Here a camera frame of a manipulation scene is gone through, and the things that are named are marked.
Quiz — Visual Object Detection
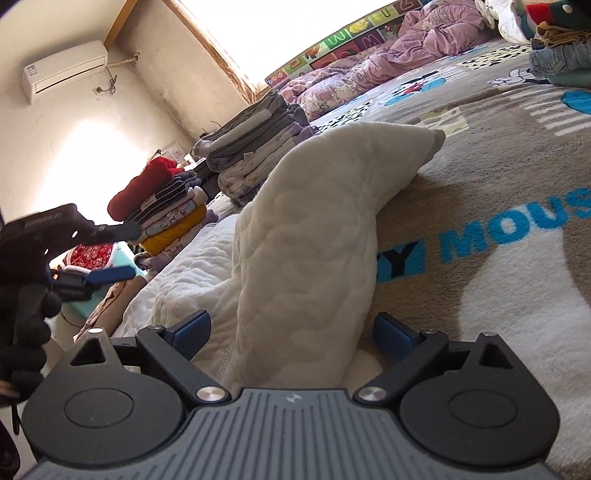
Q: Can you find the brown Mickey Mouse blanket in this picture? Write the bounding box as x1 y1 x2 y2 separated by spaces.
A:
202 38 591 480

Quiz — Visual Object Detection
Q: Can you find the white wall air conditioner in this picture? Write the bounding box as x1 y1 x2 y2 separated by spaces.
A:
21 40 108 104

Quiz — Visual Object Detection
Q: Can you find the jeans and green clothes stack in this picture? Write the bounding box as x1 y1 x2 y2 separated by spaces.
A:
524 0 590 89

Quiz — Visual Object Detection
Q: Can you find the purple crumpled quilt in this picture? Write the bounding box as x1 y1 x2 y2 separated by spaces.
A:
280 1 493 121

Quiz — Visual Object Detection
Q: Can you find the white quilted sweatshirt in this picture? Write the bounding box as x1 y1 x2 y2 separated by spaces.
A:
117 122 446 391

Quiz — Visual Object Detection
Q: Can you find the grey folded clothes stack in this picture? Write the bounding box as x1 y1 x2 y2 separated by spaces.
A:
190 90 318 205

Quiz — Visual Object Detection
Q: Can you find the black gloved hand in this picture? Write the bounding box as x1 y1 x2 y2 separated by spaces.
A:
1 284 62 407

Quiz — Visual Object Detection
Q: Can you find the window with wooden frame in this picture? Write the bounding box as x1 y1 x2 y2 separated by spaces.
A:
166 1 392 101

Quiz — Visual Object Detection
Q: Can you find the white clothes pile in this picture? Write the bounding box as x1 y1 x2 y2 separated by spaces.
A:
475 0 532 45

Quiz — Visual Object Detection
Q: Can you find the colourful alphabet foam mat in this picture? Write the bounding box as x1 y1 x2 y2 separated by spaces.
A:
266 0 428 89

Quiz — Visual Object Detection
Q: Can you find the red and yellow clothes stack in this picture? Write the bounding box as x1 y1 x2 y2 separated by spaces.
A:
107 156 218 257

